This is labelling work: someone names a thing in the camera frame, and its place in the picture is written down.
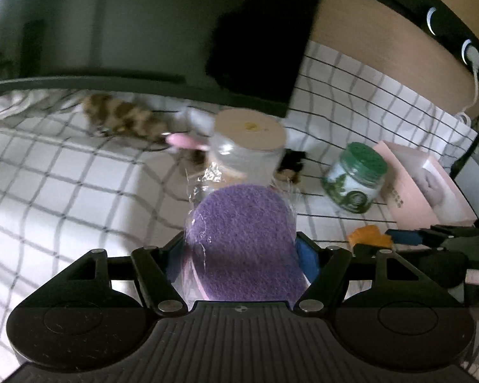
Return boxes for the white power cable with plug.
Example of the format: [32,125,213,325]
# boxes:
[452,45,479,126]

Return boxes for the brown striped furry tail keychain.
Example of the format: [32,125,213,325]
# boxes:
[83,94,169,142]

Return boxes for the white grid-pattern tablecloth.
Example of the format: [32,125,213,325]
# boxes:
[0,42,476,381]

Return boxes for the black monitor screen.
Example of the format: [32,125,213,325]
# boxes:
[0,0,320,117]

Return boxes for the clear jar with tan lid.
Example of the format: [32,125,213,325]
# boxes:
[202,108,286,189]

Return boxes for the green-lidded glass jar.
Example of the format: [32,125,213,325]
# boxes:
[322,142,388,214]

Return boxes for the orange soft object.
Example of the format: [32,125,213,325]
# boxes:
[348,225,393,249]

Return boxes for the pink cardboard box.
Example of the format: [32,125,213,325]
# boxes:
[374,141,477,230]

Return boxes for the pink plastic comb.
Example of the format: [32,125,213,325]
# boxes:
[163,132,210,152]

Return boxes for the black wall power strip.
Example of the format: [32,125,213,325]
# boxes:
[379,0,479,79]

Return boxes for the black hair accessory pile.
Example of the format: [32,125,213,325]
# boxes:
[274,149,307,184]

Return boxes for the purple felt pad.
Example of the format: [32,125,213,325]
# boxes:
[183,180,308,305]

